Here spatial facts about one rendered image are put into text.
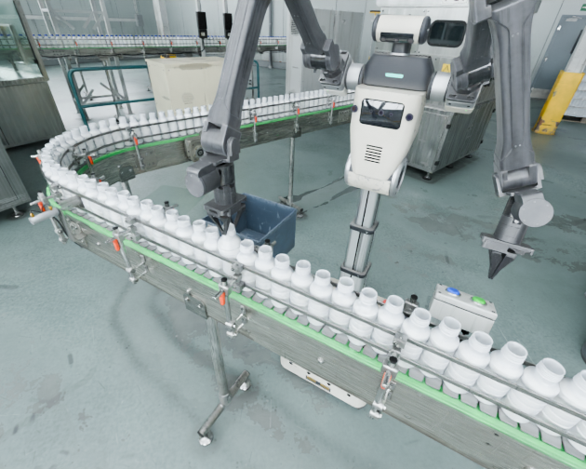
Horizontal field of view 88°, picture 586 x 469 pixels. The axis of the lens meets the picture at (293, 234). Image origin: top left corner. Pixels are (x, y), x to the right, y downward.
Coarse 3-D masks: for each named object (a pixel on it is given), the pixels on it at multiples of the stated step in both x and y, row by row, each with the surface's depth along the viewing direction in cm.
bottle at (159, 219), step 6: (156, 210) 97; (162, 210) 98; (156, 216) 98; (162, 216) 99; (156, 222) 98; (162, 222) 99; (162, 228) 100; (156, 234) 101; (162, 234) 101; (156, 240) 103; (162, 240) 102; (168, 246) 104
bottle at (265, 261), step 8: (264, 248) 84; (272, 248) 83; (264, 256) 81; (272, 256) 83; (256, 264) 84; (264, 264) 83; (272, 264) 84; (264, 272) 83; (256, 280) 87; (264, 280) 85; (264, 288) 87; (264, 296) 89
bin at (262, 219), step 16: (256, 208) 156; (272, 208) 151; (288, 208) 145; (208, 224) 132; (240, 224) 161; (256, 224) 162; (272, 224) 156; (288, 224) 141; (256, 240) 122; (272, 240) 131; (288, 240) 147
